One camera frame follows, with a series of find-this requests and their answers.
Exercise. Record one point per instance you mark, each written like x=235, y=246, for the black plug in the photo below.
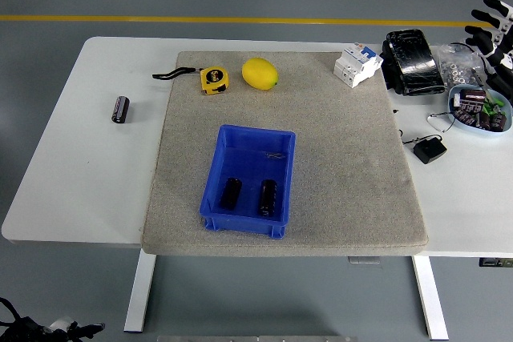
x=501, y=85

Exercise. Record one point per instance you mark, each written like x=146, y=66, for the light blue bowl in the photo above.
x=453, y=97

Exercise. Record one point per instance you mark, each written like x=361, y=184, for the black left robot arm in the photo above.
x=16, y=326

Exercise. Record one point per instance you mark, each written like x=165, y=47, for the glossy black case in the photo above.
x=414, y=63

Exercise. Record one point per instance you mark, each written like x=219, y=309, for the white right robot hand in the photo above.
x=499, y=37

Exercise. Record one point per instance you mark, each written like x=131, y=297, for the black cylindrical battery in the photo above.
x=121, y=109
x=498, y=122
x=485, y=120
x=467, y=108
x=473, y=95
x=231, y=193
x=268, y=197

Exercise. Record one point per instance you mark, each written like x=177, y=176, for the grey box under table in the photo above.
x=364, y=260

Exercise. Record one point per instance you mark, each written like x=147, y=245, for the clear bag of washers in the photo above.
x=457, y=65

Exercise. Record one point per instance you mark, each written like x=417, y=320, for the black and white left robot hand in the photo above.
x=70, y=326

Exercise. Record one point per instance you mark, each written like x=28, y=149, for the yellow lemon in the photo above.
x=259, y=73

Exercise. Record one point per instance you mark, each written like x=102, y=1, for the green small cells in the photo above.
x=492, y=106

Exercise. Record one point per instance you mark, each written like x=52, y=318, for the yellow tape measure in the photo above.
x=215, y=79

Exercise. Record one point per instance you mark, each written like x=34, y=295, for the table control panel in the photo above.
x=495, y=262

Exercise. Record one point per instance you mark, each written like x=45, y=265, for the grey-brown mat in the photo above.
x=340, y=182

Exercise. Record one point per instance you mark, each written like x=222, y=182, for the white circuit breaker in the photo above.
x=356, y=63

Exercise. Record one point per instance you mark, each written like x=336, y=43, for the blue plastic box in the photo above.
x=248, y=158

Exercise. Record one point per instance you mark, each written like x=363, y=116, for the white table leg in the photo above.
x=431, y=298
x=138, y=294

